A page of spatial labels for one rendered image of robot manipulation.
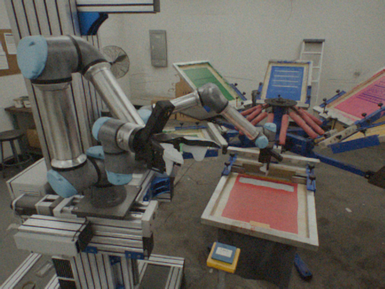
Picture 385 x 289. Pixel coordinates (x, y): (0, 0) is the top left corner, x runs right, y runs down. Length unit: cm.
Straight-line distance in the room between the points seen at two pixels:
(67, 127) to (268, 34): 521
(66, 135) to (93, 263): 97
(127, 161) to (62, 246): 55
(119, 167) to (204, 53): 547
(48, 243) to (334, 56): 549
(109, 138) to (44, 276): 187
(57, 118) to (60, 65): 17
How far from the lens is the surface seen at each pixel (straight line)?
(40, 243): 126
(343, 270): 285
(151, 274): 226
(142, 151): 68
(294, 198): 179
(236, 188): 179
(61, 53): 90
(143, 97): 696
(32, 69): 88
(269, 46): 585
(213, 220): 146
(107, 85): 91
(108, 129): 73
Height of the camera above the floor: 192
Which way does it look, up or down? 24 degrees down
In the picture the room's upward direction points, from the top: straight up
